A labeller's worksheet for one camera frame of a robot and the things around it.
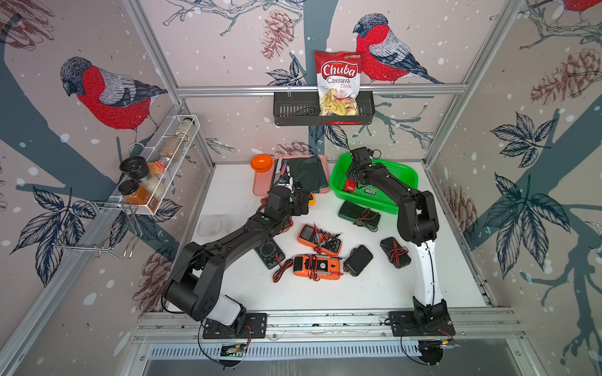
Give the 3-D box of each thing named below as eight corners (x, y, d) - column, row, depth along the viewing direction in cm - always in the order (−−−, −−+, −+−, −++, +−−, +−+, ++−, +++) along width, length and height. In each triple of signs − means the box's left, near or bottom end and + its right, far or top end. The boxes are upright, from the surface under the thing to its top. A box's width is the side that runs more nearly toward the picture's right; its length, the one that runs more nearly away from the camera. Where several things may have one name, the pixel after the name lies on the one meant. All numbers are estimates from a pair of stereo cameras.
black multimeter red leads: (394, 270, 86) (398, 266, 83) (379, 243, 93) (382, 238, 89) (410, 264, 87) (414, 260, 84) (394, 238, 94) (397, 233, 91)
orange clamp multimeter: (293, 280, 84) (292, 276, 81) (294, 257, 89) (293, 254, 86) (340, 280, 84) (341, 276, 81) (338, 257, 89) (339, 254, 86)
